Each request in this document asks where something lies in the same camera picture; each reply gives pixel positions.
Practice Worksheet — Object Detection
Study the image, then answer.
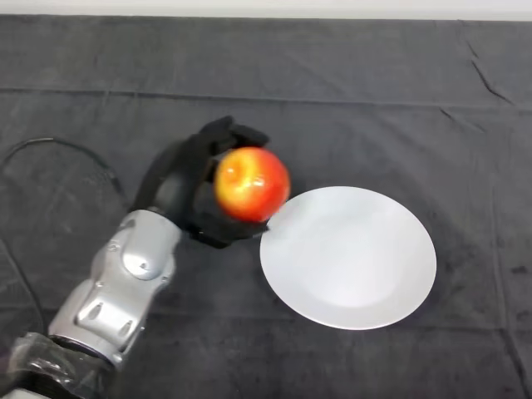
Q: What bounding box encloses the red yellow apple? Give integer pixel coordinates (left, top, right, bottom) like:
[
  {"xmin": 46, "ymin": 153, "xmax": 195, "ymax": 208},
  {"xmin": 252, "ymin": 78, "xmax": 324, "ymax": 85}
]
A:
[{"xmin": 213, "ymin": 146, "xmax": 291, "ymax": 223}]

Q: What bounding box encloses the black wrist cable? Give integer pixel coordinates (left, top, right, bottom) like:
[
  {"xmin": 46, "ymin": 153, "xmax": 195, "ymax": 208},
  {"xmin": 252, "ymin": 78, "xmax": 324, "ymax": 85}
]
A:
[{"xmin": 0, "ymin": 137, "xmax": 131, "ymax": 333}]

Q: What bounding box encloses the white round plate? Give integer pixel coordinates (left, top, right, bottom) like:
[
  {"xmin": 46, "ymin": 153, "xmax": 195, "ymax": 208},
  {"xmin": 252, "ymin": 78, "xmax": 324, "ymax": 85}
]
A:
[{"xmin": 259, "ymin": 185, "xmax": 438, "ymax": 332}]

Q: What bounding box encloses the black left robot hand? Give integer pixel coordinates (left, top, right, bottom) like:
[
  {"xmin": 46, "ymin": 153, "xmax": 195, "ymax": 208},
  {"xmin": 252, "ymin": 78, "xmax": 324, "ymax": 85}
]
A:
[{"xmin": 127, "ymin": 116, "xmax": 271, "ymax": 250}]

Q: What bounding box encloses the black cloth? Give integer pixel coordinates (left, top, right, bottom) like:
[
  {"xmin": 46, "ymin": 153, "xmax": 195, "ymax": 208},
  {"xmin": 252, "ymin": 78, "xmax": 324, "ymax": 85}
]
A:
[{"xmin": 0, "ymin": 13, "xmax": 532, "ymax": 399}]

